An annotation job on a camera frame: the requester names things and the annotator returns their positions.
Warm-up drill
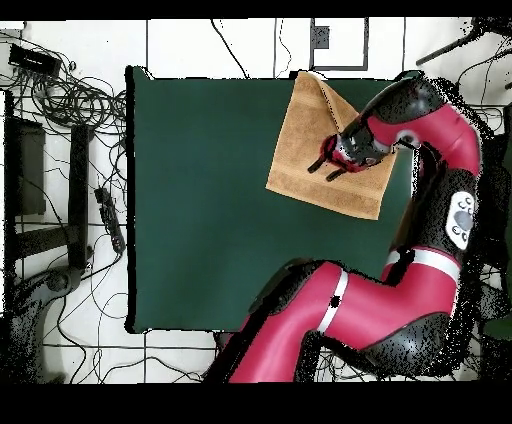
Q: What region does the dark green table cloth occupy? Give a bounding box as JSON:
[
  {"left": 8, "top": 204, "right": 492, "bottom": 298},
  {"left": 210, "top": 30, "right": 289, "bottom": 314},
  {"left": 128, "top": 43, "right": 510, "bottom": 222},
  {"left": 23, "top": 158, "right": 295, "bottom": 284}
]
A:
[{"left": 125, "top": 65, "right": 425, "bottom": 335}]

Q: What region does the black cable tangle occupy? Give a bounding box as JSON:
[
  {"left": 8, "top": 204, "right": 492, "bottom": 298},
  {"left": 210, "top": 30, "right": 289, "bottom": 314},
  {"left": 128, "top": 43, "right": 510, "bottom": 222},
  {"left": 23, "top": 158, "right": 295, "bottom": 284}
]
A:
[{"left": 0, "top": 31, "right": 128, "bottom": 137}]

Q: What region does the black power strip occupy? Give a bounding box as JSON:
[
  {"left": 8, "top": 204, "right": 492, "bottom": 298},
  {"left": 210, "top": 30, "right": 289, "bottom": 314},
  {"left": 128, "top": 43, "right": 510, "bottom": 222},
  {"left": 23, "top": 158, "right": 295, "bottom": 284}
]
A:
[{"left": 94, "top": 186, "right": 127, "bottom": 254}]

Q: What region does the green object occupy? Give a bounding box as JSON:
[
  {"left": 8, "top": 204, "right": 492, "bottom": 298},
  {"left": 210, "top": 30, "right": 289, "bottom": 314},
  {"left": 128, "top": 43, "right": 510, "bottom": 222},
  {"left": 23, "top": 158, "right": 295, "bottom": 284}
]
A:
[{"left": 480, "top": 315, "right": 512, "bottom": 342}]

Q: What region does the black electronics box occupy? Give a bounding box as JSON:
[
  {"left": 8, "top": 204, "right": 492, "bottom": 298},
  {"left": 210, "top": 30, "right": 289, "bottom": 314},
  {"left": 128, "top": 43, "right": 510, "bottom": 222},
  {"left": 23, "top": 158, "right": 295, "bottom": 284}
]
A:
[{"left": 8, "top": 43, "right": 62, "bottom": 77}]

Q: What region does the black tripod leg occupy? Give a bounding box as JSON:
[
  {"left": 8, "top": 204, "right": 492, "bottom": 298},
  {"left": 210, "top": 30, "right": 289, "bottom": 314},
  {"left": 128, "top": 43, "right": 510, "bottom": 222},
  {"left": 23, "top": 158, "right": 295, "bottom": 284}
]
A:
[{"left": 414, "top": 16, "right": 512, "bottom": 67}]

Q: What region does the black floor cable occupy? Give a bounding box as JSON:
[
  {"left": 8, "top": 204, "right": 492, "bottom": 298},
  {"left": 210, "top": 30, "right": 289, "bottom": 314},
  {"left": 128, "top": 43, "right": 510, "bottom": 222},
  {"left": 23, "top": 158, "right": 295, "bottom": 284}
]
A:
[{"left": 210, "top": 18, "right": 251, "bottom": 80}]

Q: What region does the orange terry towel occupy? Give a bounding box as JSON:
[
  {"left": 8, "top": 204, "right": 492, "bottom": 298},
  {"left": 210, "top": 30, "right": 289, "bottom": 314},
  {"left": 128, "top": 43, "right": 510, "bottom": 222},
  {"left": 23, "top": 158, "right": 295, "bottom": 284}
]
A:
[{"left": 265, "top": 70, "right": 398, "bottom": 221}]

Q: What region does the grey chair base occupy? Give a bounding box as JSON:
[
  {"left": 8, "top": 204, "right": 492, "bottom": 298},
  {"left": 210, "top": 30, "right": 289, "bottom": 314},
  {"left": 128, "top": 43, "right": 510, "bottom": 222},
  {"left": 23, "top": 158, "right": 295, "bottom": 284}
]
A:
[{"left": 7, "top": 265, "right": 85, "bottom": 384}]

